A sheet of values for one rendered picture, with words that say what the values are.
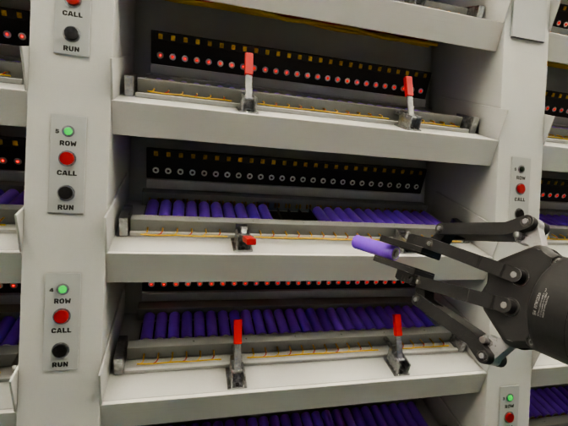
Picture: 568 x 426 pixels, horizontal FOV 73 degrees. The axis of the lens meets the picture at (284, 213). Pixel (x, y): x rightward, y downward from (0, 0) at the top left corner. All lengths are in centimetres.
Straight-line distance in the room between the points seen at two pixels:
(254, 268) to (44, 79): 36
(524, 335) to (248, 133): 40
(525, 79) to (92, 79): 68
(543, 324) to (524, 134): 51
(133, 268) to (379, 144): 40
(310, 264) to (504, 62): 47
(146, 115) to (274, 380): 42
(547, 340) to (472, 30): 56
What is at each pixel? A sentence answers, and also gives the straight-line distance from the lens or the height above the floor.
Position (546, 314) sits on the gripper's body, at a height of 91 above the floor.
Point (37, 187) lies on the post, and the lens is 56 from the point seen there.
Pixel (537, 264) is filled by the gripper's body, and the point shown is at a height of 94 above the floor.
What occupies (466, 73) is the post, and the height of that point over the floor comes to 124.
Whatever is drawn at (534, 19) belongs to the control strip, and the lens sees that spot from 85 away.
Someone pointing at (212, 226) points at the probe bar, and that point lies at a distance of 58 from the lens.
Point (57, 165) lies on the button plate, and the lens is 55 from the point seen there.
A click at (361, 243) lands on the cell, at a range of 51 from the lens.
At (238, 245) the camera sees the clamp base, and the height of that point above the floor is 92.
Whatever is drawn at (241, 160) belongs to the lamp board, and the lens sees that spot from 69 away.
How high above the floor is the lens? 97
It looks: 1 degrees down
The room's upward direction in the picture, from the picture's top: 2 degrees clockwise
